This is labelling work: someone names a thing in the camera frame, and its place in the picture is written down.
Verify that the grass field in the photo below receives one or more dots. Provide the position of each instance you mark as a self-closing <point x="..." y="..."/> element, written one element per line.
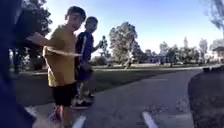
<point x="113" y="78"/>

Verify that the small tree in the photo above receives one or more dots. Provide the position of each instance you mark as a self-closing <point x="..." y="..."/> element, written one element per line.
<point x="104" y="46"/>

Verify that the tall leafy tree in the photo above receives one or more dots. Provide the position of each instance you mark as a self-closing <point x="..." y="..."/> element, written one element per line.
<point x="123" y="40"/>

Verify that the person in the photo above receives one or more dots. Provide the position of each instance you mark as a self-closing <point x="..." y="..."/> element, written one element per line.
<point x="61" y="56"/>
<point x="10" y="66"/>
<point x="85" y="45"/>

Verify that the grey concrete path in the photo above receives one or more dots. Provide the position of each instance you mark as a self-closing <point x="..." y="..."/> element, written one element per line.
<point x="133" y="100"/>

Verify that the building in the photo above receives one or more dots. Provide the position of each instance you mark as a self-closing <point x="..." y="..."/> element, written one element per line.
<point x="156" y="59"/>

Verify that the robot's own part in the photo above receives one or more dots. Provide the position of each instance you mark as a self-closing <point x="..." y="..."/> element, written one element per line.
<point x="149" y="120"/>

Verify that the row of trees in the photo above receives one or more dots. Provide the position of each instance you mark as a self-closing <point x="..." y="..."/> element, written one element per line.
<point x="186" y="53"/>

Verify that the large dark tree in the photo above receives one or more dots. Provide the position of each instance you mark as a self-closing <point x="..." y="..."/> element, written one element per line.
<point x="36" y="20"/>

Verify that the dark mulch bed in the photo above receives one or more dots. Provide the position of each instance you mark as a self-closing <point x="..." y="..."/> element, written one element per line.
<point x="208" y="100"/>

